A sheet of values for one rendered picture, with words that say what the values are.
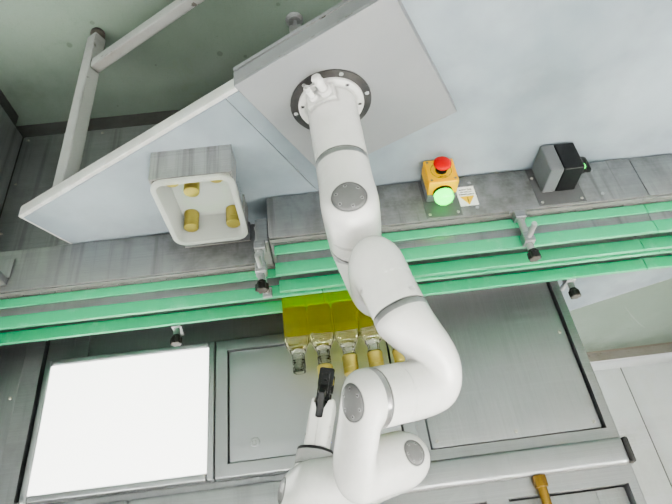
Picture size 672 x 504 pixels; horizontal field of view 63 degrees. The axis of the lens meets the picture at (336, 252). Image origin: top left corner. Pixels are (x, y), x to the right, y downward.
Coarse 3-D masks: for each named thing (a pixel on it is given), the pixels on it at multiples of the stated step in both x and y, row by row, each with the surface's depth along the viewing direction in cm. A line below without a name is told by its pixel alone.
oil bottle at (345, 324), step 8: (336, 296) 131; (344, 296) 130; (336, 304) 129; (344, 304) 129; (352, 304) 129; (336, 312) 128; (344, 312) 128; (352, 312) 128; (336, 320) 127; (344, 320) 127; (352, 320) 127; (336, 328) 126; (344, 328) 126; (352, 328) 126; (336, 336) 125; (344, 336) 125; (352, 336) 125; (344, 344) 125
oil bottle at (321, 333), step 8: (312, 296) 130; (320, 296) 130; (328, 296) 131; (312, 304) 129; (320, 304) 129; (328, 304) 129; (312, 312) 128; (320, 312) 128; (328, 312) 128; (312, 320) 127; (320, 320) 127; (328, 320) 127; (312, 328) 126; (320, 328) 126; (328, 328) 126; (312, 336) 125; (320, 336) 125; (328, 336) 125; (312, 344) 125; (320, 344) 125; (328, 344) 125
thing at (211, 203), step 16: (192, 176) 112; (208, 176) 112; (224, 176) 112; (160, 192) 116; (176, 192) 125; (208, 192) 126; (224, 192) 126; (160, 208) 118; (176, 208) 127; (192, 208) 130; (208, 208) 130; (224, 208) 131; (240, 208) 121; (176, 224) 127; (208, 224) 131; (224, 224) 131; (240, 224) 130; (176, 240) 128; (192, 240) 129; (208, 240) 129; (224, 240) 130
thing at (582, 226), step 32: (480, 224) 128; (512, 224) 127; (544, 224) 127; (576, 224) 127; (608, 224) 127; (640, 224) 126; (288, 256) 125; (320, 256) 124; (416, 256) 123; (448, 256) 124
